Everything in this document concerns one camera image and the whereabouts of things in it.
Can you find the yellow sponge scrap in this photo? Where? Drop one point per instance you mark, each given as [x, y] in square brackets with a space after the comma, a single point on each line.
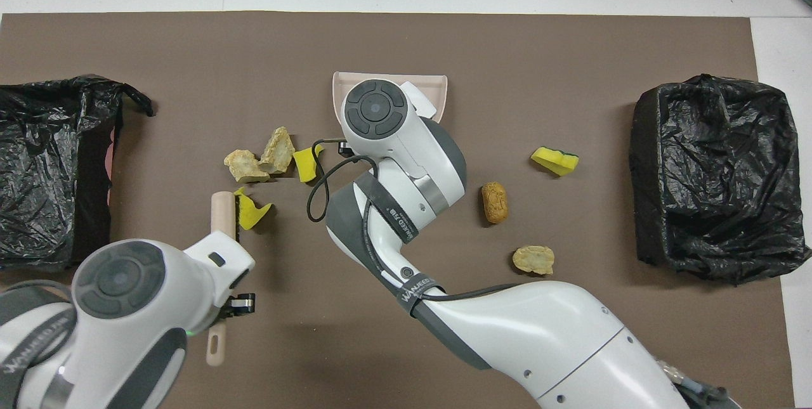
[252, 214]
[306, 165]

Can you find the beige hand brush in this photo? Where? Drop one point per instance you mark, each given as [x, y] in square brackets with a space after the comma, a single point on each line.
[222, 212]

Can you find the tan toy pastry piece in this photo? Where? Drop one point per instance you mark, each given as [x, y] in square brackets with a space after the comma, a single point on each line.
[278, 152]
[244, 167]

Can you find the brown toy bread loaf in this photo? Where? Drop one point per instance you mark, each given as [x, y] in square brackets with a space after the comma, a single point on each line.
[495, 203]

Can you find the beige plastic dustpan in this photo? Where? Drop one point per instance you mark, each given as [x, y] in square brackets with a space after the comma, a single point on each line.
[431, 89]

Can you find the small pale toy pastry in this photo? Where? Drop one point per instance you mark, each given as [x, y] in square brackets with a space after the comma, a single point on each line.
[533, 259]

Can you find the yellow green sponge piece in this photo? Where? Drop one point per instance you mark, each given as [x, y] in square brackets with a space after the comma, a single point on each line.
[555, 160]

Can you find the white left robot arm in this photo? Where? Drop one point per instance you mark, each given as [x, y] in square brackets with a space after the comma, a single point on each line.
[127, 307]

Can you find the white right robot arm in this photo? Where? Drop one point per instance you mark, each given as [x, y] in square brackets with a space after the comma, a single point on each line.
[571, 333]

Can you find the black bag lined pink bin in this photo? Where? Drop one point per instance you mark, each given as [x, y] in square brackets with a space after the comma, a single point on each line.
[38, 174]

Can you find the brown table mat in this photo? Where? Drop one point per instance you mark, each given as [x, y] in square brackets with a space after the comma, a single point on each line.
[444, 47]

